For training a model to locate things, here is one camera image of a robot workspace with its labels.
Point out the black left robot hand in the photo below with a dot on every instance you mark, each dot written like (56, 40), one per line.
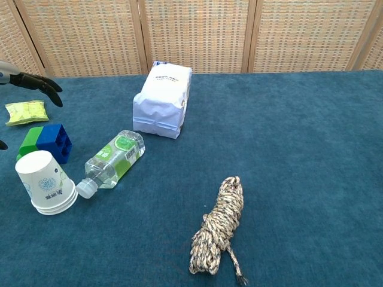
(27, 80)

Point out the white floral paper cup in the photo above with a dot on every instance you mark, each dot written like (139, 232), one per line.
(39, 173)
(53, 213)
(52, 210)

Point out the blue carpet table surface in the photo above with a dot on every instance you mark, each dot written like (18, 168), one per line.
(299, 149)

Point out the yellow-green snack packet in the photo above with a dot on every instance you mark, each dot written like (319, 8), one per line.
(25, 113)

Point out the woven folding screen panel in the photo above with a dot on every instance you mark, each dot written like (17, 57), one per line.
(374, 56)
(197, 36)
(308, 36)
(83, 36)
(12, 39)

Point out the green plastic building block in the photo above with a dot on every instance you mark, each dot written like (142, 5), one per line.
(30, 142)

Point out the blue plastic building block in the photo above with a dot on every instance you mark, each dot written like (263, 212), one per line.
(51, 139)

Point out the clear green-label water bottle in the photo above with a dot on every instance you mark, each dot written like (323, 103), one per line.
(110, 161)

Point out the white paper bag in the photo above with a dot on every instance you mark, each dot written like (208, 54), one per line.
(161, 101)

